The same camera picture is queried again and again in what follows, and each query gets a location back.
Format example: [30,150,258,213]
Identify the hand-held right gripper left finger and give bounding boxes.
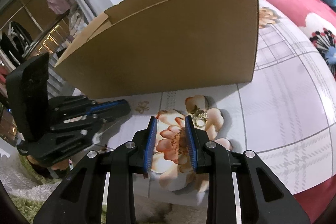
[33,116,158,224]

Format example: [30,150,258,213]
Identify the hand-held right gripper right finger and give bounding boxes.
[184,115,310,224]

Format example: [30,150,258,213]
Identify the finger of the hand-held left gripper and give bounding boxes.
[47,95,131,122]
[26,115,116,165]

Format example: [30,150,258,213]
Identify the small metal crown ring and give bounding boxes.
[193,106,208,128]

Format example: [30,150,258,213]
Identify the brown cardboard box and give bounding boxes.
[54,0,260,100]

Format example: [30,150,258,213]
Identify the black hanging garment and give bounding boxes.
[0,21,34,64]

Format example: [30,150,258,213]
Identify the metal railing with lights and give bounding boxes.
[26,27,71,56]

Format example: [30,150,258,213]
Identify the green fluffy rug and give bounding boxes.
[12,195,63,224]

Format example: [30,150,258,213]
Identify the pile of pale clothes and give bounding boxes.
[69,5,88,45]

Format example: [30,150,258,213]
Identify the brown wooden wardrobe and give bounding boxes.
[0,0,69,38]

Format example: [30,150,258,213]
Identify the pink hanging garment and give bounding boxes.
[47,0,71,14]

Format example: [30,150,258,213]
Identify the pink floral blanket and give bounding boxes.
[223,0,336,224]

